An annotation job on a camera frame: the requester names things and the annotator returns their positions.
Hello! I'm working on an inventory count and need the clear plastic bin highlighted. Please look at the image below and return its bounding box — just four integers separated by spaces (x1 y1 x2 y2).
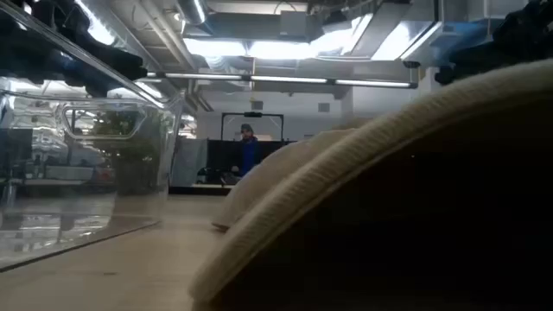
0 0 188 274

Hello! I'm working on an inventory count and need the grey panel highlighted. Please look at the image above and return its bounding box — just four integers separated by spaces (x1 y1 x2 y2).
171 136 209 187

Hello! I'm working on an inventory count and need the long ceiling light fixture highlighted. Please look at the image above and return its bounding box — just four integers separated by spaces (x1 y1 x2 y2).
144 71 419 90

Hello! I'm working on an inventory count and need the beige baseball cap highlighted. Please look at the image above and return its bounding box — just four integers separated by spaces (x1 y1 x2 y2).
210 128 359 232
189 58 553 311

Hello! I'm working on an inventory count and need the person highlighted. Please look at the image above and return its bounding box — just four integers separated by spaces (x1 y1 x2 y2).
231 123 264 179

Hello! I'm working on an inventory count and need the black partition panel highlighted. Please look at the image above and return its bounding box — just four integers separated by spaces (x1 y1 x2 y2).
206 138 299 187

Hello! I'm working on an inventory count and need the black camera rig frame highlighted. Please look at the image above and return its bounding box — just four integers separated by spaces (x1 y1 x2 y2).
220 111 285 143

